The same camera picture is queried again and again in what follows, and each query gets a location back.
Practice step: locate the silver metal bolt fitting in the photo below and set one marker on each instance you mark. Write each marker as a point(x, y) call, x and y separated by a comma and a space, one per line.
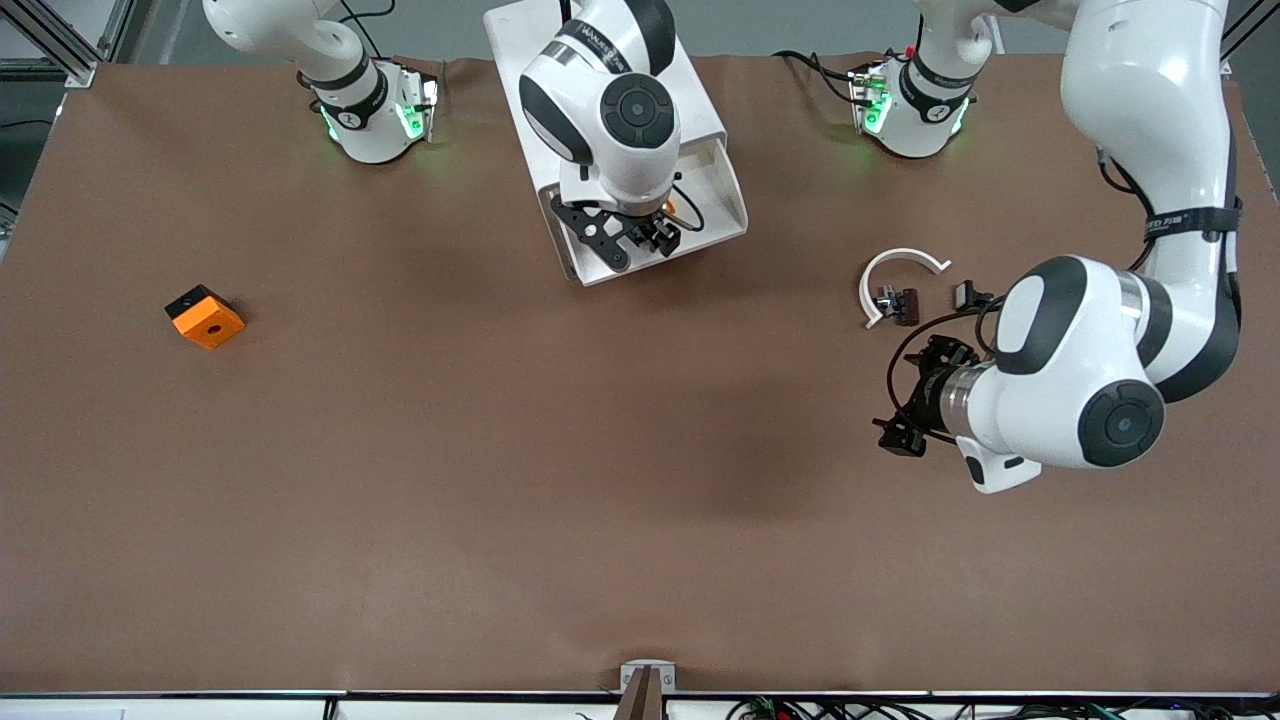
point(886, 298)

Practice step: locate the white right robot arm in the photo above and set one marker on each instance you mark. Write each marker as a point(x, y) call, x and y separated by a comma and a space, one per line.
point(610, 110)

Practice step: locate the orange block with black cap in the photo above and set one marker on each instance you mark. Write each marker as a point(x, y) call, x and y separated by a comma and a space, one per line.
point(210, 318)

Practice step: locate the white C-shaped clamp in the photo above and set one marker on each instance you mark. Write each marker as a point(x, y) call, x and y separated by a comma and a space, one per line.
point(900, 253)

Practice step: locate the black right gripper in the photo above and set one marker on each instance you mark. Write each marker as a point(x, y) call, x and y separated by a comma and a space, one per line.
point(655, 232)

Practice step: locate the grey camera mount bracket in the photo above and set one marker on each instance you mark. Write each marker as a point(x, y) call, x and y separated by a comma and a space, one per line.
point(648, 678)

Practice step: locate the aluminium frame post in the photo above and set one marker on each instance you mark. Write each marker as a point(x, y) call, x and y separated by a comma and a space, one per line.
point(1255, 20)
point(60, 45)

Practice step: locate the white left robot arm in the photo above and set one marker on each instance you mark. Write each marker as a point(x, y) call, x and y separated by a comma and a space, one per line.
point(1140, 100)

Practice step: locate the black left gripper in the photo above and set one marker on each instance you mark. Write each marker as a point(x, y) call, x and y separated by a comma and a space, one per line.
point(931, 392)

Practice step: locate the small black plastic part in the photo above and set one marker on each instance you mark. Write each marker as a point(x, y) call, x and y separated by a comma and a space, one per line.
point(966, 294)

